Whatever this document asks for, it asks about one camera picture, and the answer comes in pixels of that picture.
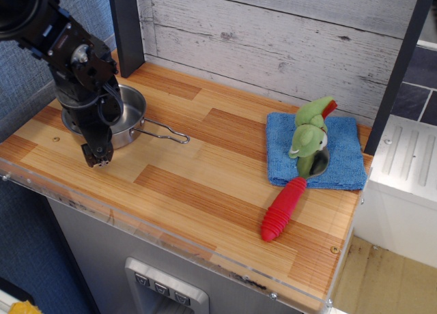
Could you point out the dark grey left post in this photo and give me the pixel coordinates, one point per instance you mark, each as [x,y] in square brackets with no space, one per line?
[126,25]

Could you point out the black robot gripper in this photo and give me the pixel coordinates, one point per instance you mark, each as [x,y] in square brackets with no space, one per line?
[92,100]

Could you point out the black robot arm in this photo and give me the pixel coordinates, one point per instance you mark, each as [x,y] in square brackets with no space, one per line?
[81,65]

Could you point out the white ribbed box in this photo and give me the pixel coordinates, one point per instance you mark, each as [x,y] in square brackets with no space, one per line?
[398,206]

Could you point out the small steel pot with handle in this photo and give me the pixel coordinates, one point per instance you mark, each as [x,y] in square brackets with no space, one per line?
[134,122]

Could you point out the red handled metal spoon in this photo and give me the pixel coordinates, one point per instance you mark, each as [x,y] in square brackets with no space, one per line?
[279,213]

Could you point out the green plush toy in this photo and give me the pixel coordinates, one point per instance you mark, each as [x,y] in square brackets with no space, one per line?
[311,133]

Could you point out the dark grey right post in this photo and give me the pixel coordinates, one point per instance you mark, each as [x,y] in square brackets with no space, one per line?
[406,51]

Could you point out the dark grey post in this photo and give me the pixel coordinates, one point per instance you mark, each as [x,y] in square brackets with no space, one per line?
[126,25]
[406,51]

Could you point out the yellow black object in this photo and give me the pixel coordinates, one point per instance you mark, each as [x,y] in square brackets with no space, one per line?
[11,305]

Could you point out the grey dispenser button panel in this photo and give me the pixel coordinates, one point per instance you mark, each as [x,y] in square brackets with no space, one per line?
[155,291]

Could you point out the blue folded cloth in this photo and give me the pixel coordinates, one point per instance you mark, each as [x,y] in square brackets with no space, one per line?
[345,171]

